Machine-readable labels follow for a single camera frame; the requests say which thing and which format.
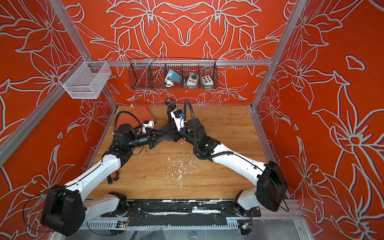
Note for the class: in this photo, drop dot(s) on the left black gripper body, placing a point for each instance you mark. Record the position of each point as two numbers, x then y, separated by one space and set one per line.
146 139

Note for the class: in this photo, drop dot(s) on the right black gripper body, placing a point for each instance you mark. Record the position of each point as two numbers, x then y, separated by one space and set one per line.
178 136

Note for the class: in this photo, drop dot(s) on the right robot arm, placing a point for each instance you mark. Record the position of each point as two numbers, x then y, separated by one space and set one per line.
270 184

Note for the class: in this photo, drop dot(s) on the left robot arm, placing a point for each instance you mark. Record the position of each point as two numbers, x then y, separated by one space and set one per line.
66 207

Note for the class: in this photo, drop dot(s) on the orange plastic tool case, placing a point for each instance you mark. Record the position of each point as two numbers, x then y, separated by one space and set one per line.
141 113

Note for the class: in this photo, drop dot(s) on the white device black knobs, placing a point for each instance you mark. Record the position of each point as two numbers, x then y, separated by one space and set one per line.
192 80

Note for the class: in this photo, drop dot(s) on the white button box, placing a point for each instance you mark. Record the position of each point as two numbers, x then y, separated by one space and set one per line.
207 81

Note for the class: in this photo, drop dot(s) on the teal box in basket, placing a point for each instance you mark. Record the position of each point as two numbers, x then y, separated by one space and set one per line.
173 77

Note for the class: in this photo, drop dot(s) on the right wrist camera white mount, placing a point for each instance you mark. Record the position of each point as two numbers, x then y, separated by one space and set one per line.
179 118

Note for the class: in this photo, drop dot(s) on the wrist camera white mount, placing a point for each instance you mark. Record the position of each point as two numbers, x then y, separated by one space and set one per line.
179 118
147 126

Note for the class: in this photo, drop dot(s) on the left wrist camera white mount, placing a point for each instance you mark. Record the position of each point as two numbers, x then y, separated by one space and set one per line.
147 126

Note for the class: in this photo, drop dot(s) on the orange black handled tool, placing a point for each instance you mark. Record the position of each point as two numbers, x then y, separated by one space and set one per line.
116 176

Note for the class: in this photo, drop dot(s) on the black handled screwdriver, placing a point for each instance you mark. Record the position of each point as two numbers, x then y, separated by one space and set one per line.
110 180

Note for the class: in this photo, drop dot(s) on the black wire wall basket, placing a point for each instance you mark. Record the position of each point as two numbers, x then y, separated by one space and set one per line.
150 73

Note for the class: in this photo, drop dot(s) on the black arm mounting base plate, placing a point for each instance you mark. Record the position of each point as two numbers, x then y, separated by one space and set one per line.
211 213

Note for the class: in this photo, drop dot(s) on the clear plastic wall bin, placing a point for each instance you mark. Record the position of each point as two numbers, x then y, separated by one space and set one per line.
85 81

